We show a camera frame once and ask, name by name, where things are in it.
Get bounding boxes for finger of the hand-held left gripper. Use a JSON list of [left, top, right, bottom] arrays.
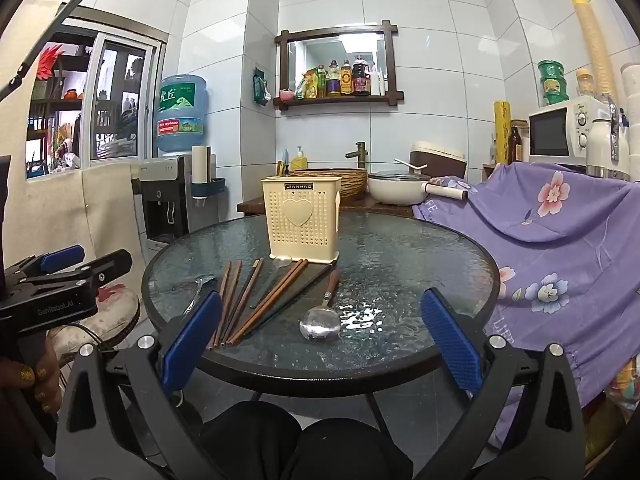
[[50, 249, 134, 288], [20, 244, 86, 277]]

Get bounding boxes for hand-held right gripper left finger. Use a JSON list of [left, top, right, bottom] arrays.
[[55, 289, 223, 480]]

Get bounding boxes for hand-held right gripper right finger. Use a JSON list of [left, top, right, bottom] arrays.
[[420, 287, 586, 480]]

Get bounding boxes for all-metal spoon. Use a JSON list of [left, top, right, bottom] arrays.
[[182, 274, 218, 317]]

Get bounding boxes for dark brown wooden chopstick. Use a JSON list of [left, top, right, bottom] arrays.
[[226, 257, 265, 346]]

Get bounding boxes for metal spoon with wooden handle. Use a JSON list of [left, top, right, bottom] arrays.
[[299, 269, 342, 343]]

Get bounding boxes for cream perforated utensil holder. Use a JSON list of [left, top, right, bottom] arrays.
[[261, 176, 343, 264]]

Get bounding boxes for person's left hand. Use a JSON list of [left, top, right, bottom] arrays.
[[0, 342, 64, 417]]

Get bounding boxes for stained white stool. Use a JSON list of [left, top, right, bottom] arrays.
[[50, 282, 142, 368]]

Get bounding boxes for grey water dispenser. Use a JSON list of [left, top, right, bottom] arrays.
[[131, 154, 218, 261]]

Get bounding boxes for person's black trousers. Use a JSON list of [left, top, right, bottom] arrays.
[[200, 400, 416, 480]]

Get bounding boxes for purple floral cloth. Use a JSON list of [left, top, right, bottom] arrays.
[[412, 161, 640, 461]]

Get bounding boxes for dark wooden counter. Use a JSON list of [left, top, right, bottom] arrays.
[[236, 192, 416, 218]]

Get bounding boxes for white pot with glass lid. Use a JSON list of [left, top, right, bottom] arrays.
[[367, 170, 469, 206]]

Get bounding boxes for sliding window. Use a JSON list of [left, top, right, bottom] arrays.
[[25, 5, 168, 181]]

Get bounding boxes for blue water jug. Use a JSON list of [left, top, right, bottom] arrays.
[[155, 74, 208, 157]]

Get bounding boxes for brown and white rice cooker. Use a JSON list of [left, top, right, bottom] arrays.
[[409, 141, 467, 183]]

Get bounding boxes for woven pattern basin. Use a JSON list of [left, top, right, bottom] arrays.
[[290, 167, 370, 206]]

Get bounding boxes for red paper fan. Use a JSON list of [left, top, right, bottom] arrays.
[[37, 44, 66, 81]]

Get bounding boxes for brown glass bottle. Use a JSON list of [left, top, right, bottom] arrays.
[[507, 120, 523, 165]]

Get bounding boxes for bronze bamboo faucet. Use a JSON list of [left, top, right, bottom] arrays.
[[345, 141, 368, 168]]

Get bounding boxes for yellow wrap roll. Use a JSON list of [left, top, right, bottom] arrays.
[[493, 100, 511, 166]]

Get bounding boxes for white microwave oven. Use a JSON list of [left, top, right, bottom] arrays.
[[527, 95, 613, 161]]

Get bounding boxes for white thermos kettle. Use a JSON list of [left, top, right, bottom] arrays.
[[586, 100, 632, 181]]

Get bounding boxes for yellow snack packet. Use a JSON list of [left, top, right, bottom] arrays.
[[295, 67, 318, 100]]

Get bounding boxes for dark soy sauce bottle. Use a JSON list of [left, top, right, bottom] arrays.
[[351, 55, 371, 96]]

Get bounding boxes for purple label bottle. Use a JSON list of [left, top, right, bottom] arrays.
[[326, 60, 343, 97]]

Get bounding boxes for wooden framed mirror shelf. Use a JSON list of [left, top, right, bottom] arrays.
[[272, 20, 405, 111]]

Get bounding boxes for stack of paper cups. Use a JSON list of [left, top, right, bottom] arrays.
[[567, 0, 618, 98]]

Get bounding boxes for blue and white wall holder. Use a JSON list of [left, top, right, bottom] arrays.
[[190, 177, 227, 198]]

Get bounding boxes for green wall packet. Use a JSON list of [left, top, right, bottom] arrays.
[[252, 67, 273, 107]]

